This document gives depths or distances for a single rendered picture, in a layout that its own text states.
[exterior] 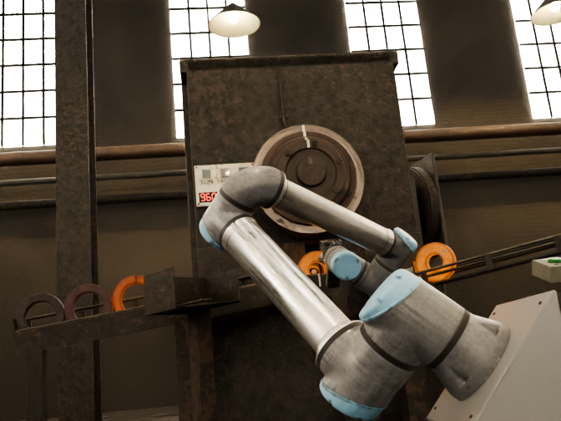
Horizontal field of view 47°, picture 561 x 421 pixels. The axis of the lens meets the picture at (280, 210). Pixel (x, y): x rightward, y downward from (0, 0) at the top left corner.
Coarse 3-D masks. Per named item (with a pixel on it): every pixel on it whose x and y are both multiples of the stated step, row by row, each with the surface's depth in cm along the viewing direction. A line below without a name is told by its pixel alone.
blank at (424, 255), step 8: (424, 248) 250; (432, 248) 249; (440, 248) 247; (448, 248) 246; (424, 256) 250; (448, 256) 245; (416, 264) 251; (424, 264) 249; (432, 272) 247; (448, 272) 244; (432, 280) 247; (440, 280) 245
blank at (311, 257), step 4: (312, 252) 262; (316, 252) 262; (320, 252) 262; (304, 256) 261; (308, 256) 261; (312, 256) 261; (316, 256) 261; (304, 260) 261; (308, 260) 261; (312, 260) 261; (316, 260) 261; (300, 264) 260; (304, 264) 260; (308, 264) 260; (304, 268) 260; (308, 268) 260; (324, 268) 262; (304, 272) 259; (308, 272) 260; (324, 272) 261
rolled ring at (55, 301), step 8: (32, 296) 248; (40, 296) 248; (48, 296) 248; (24, 304) 247; (32, 304) 248; (56, 304) 248; (16, 312) 246; (24, 312) 246; (56, 312) 247; (16, 320) 245; (24, 320) 246; (56, 320) 246; (64, 320) 248; (24, 328) 245
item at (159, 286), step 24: (144, 288) 225; (168, 288) 213; (192, 288) 238; (216, 288) 237; (144, 312) 223; (168, 312) 229; (192, 312) 223; (192, 336) 222; (192, 360) 220; (192, 384) 219; (216, 408) 217
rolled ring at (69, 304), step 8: (80, 288) 250; (88, 288) 250; (96, 288) 250; (72, 296) 249; (80, 296) 252; (104, 296) 250; (64, 304) 248; (72, 304) 248; (104, 304) 249; (112, 304) 250; (64, 312) 247; (72, 312) 248; (104, 312) 248
